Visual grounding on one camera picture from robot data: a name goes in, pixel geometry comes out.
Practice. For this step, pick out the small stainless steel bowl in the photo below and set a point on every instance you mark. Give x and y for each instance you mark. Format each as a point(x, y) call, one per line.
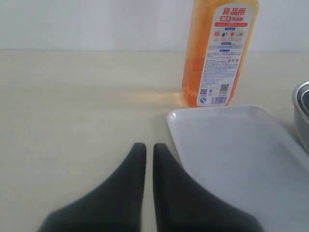
point(304, 101)

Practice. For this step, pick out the orange pump soap bottle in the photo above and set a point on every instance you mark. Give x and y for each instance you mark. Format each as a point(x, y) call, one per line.
point(219, 36)

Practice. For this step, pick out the steel mesh colander basket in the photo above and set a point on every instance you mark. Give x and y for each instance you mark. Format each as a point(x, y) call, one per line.
point(300, 119)

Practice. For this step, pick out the white rectangular plastic tray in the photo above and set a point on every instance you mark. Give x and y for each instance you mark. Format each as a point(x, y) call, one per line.
point(244, 156)

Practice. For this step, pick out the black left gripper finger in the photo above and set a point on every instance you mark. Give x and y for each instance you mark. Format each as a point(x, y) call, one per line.
point(78, 216)
point(119, 198)

